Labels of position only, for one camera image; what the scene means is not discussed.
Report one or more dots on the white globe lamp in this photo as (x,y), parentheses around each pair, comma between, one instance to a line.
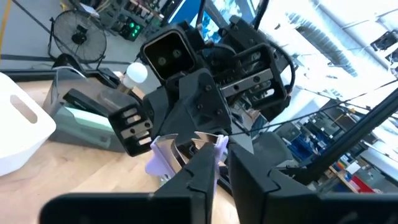
(136,73)

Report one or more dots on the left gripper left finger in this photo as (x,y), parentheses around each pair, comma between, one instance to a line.
(124,208)

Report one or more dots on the black stapler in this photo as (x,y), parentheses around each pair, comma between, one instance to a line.
(84,99)

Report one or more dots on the white plastic bin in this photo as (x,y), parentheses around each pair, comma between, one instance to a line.
(21,130)

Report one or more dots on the purple staple remover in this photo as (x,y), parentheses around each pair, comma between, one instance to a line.
(155,161)

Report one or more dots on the mint green stapler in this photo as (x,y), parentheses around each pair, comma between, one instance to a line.
(84,124)

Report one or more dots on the black computer monitor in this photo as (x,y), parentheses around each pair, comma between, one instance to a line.
(186,11)

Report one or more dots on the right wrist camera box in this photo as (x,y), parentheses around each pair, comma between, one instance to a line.
(168,56)

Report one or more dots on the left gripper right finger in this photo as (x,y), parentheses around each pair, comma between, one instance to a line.
(295,205)

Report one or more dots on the black floor fan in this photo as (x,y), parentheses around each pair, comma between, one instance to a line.
(79,35)

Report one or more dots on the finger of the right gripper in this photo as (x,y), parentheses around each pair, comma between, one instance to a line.
(160,109)
(196,105)

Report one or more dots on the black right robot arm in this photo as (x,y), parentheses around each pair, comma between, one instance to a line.
(248,34)

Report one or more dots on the dark translucent plastic bin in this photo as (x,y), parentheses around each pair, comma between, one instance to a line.
(84,82)

